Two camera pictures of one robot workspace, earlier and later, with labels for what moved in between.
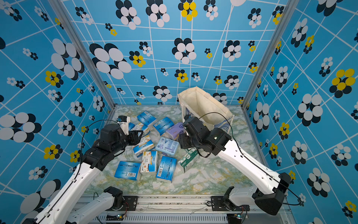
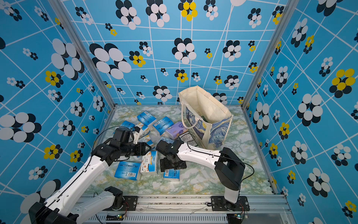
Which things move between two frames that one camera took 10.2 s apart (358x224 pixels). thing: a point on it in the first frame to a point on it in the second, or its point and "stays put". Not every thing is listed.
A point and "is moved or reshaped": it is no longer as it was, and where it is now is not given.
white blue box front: (149, 163) stays put
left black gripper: (135, 138) to (142, 148)
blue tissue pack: (130, 170) stays put
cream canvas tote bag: (195, 102) stays put
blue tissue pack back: (145, 118) stays put
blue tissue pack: (166, 169) is moved or reshaped
